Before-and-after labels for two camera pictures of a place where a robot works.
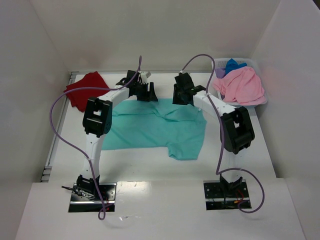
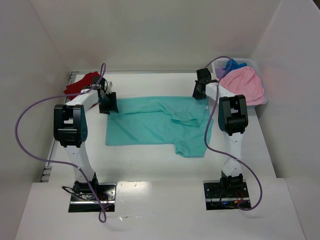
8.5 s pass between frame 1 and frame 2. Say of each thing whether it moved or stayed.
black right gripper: moved
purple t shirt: stayed
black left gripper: moved
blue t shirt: stayed
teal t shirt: stayed
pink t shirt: stayed
